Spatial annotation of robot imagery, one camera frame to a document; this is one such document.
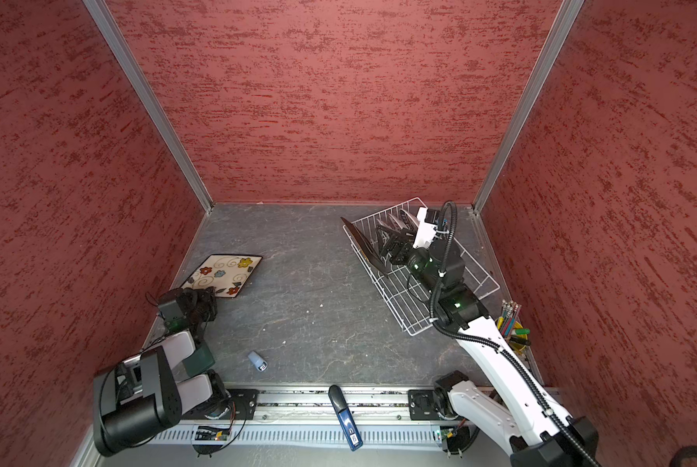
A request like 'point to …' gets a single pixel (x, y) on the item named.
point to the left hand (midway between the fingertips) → (218, 287)
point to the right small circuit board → (458, 440)
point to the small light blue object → (258, 361)
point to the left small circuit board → (208, 433)
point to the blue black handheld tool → (345, 417)
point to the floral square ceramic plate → (228, 274)
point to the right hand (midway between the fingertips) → (385, 234)
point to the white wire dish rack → (404, 293)
